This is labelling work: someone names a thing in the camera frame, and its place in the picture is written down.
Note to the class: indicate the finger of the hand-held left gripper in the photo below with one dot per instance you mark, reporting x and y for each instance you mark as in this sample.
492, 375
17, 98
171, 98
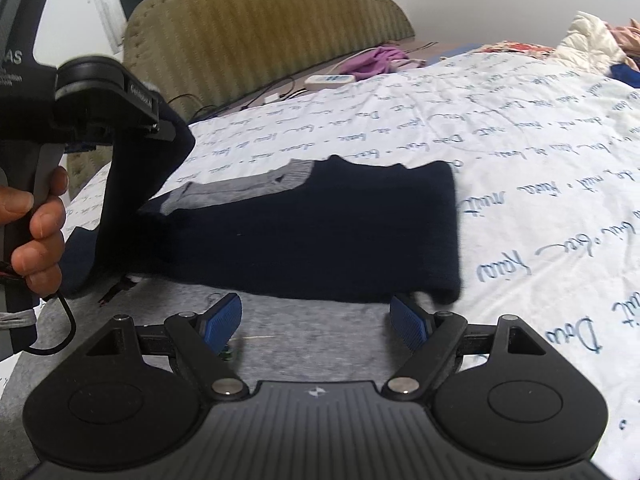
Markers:
147, 110

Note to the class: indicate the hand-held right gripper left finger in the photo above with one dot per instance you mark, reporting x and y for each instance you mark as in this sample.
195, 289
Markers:
222, 322

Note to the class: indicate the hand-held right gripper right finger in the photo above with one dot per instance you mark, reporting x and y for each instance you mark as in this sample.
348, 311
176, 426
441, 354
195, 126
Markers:
410, 322

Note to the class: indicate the grey knit garment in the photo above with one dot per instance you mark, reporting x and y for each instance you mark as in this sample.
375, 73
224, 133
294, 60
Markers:
320, 332

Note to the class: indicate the navy knit sweater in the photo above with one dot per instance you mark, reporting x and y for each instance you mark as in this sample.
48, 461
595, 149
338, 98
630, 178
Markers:
300, 230

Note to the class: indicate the person's left hand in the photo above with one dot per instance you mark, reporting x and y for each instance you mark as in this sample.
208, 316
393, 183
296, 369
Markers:
42, 230

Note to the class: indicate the white charger plug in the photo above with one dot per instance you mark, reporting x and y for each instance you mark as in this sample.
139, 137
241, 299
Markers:
273, 97

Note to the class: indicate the olive upholstered headboard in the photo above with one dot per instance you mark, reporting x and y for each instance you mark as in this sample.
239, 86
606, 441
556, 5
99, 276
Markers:
250, 35

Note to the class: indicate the white remote control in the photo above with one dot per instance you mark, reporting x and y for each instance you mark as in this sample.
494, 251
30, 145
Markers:
330, 81

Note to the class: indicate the white script-printed blanket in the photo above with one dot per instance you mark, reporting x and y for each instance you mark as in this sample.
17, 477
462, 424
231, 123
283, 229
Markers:
525, 160

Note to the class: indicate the purple cloth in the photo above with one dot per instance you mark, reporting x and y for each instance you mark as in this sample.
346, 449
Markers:
382, 60

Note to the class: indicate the floral cloth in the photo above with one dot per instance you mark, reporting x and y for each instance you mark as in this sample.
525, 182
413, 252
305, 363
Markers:
520, 48

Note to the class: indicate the blue cloth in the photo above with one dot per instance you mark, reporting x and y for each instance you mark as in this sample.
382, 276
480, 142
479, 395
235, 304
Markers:
625, 74

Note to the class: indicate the white puffy jacket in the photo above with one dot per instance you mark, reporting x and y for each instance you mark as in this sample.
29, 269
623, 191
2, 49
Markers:
590, 40

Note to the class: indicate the pink cloth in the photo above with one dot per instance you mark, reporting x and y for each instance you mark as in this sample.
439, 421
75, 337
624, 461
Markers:
630, 40

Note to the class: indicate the white mirror frame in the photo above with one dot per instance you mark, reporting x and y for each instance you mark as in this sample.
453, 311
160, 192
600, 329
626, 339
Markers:
107, 10

